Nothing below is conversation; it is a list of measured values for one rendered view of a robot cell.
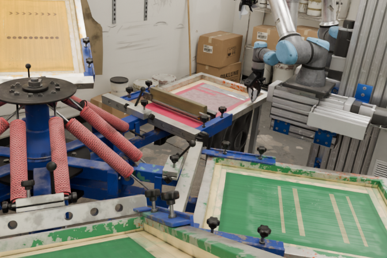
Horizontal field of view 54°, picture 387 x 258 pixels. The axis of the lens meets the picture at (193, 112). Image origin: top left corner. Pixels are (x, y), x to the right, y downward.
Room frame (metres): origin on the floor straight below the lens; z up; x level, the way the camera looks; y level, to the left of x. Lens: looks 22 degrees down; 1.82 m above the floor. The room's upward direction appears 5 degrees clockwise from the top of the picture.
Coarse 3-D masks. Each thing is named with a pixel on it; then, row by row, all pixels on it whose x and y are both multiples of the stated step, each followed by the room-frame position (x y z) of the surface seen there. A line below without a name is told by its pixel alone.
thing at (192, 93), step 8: (192, 88) 2.42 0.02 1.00; (200, 88) 2.43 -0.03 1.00; (184, 96) 2.27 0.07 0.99; (192, 96) 2.27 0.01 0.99; (200, 96) 2.28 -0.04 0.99; (208, 96) 2.29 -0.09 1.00; (152, 104) 2.11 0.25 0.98; (160, 112) 2.00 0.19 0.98; (168, 112) 2.01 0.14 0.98; (176, 112) 2.01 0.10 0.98
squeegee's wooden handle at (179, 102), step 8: (152, 88) 2.11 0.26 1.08; (152, 96) 2.11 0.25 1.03; (160, 96) 2.07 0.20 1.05; (168, 96) 2.03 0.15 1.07; (176, 96) 2.00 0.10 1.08; (176, 104) 1.99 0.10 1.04; (184, 104) 1.96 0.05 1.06; (192, 104) 1.92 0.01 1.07; (200, 104) 1.91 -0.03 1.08; (192, 112) 1.92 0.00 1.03
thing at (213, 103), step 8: (216, 96) 2.30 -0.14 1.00; (224, 96) 2.31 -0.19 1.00; (208, 104) 2.16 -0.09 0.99; (216, 104) 2.17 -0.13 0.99; (224, 104) 2.17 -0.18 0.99; (232, 104) 2.18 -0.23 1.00; (240, 104) 2.19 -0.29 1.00; (224, 112) 2.05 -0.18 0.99; (176, 120) 1.91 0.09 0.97; (184, 120) 1.91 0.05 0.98; (192, 120) 1.92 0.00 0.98
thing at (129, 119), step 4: (128, 116) 1.74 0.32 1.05; (132, 116) 1.75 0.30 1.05; (124, 120) 1.69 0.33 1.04; (128, 120) 1.70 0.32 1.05; (132, 120) 1.70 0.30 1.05; (136, 120) 1.72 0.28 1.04; (140, 120) 1.74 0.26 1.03; (144, 120) 1.76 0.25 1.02; (132, 124) 1.70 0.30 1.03; (140, 124) 1.74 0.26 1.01; (132, 128) 1.70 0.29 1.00; (124, 132) 1.66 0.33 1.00
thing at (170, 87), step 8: (184, 80) 2.47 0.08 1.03; (192, 80) 2.53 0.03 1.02; (208, 80) 2.58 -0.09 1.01; (216, 80) 2.54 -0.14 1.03; (224, 80) 2.52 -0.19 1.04; (160, 88) 2.29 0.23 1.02; (168, 88) 2.33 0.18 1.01; (176, 88) 2.39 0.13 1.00; (232, 88) 2.46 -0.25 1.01; (240, 88) 2.42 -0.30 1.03; (264, 96) 2.26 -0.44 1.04; (248, 104) 2.11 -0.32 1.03; (256, 104) 2.16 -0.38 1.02; (232, 112) 1.98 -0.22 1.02; (240, 112) 2.01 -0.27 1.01; (232, 120) 1.95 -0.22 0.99
